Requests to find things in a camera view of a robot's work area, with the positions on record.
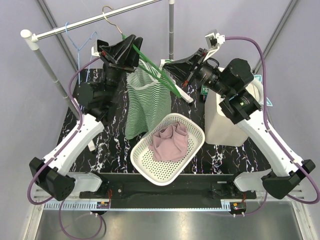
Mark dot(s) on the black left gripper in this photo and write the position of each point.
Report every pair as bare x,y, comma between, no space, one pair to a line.
112,55

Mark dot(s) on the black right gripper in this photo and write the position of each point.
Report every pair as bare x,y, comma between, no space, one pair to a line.
180,69

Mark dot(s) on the green plastic hanger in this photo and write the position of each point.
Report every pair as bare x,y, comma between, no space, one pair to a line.
160,76

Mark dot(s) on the light blue wire hanger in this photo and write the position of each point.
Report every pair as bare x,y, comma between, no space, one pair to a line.
78,50

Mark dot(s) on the green striped tank top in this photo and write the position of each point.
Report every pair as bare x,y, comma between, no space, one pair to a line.
149,102

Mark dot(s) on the pink tank top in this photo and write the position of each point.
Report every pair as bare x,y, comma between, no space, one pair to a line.
170,143

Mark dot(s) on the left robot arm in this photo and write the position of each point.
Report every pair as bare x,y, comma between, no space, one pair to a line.
96,108

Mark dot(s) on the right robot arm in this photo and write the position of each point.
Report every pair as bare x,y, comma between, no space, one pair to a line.
243,110

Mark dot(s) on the green circuit board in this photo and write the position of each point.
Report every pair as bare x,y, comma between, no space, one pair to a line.
204,90

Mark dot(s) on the white storage bin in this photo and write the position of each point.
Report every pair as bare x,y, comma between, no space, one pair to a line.
218,129

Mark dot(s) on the teal cat ear headphones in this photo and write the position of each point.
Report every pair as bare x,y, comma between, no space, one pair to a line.
258,84

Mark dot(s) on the white perforated plastic basket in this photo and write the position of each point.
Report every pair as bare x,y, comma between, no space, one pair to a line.
164,173

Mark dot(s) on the white metal clothes rack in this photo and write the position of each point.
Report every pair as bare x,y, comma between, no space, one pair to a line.
32,40

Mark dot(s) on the black marble pattern mat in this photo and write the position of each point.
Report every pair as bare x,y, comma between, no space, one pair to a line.
112,149

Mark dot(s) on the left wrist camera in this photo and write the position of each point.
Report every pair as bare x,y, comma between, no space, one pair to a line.
94,50

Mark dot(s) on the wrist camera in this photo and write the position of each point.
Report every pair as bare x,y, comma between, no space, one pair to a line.
94,50
214,41

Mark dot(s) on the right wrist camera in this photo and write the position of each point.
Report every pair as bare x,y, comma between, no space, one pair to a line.
214,41

